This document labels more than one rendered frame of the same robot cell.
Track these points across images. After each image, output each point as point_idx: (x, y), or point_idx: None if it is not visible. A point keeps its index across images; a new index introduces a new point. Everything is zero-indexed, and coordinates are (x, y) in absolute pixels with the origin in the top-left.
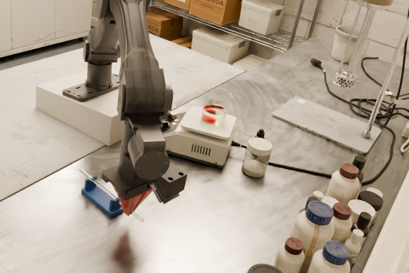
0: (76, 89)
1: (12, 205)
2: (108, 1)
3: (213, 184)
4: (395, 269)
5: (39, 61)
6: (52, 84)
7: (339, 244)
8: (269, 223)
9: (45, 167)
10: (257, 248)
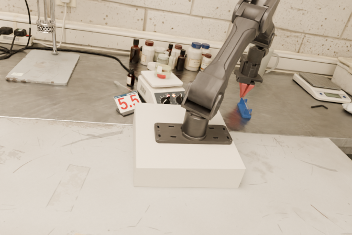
0: (218, 136)
1: (287, 130)
2: None
3: None
4: (196, 38)
5: None
6: (229, 161)
7: (203, 44)
8: (183, 75)
9: (261, 137)
10: None
